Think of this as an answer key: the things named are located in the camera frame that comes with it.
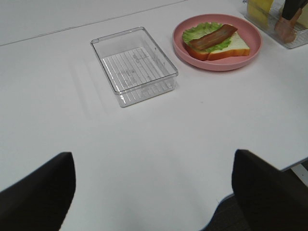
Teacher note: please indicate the clear plastic right tray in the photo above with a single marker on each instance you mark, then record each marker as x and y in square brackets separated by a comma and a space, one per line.
[301, 27]

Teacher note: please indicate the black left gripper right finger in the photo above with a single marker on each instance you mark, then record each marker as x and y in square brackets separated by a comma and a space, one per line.
[270, 199]

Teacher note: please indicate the clear plastic tray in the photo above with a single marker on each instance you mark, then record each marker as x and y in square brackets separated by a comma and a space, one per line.
[136, 67]
[301, 27]

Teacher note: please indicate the clear plastic left tray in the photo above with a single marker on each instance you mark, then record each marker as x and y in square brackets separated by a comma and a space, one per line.
[136, 67]

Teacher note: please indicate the yellow cheese slice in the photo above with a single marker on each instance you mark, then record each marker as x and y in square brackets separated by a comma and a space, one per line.
[259, 10]

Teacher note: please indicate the pink round plate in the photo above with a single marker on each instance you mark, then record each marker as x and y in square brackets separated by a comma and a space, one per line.
[246, 31]

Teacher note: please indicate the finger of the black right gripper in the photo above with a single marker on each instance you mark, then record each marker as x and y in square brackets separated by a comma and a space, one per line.
[291, 7]

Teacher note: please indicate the bacon strip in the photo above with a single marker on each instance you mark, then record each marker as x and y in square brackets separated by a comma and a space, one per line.
[213, 38]
[285, 28]

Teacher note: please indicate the bread slice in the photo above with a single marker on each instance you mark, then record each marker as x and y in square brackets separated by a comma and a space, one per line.
[238, 47]

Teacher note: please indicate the green lettuce leaf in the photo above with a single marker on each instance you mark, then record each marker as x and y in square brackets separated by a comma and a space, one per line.
[201, 30]

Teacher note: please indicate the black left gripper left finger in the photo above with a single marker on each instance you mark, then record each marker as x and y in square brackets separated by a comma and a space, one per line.
[41, 200]

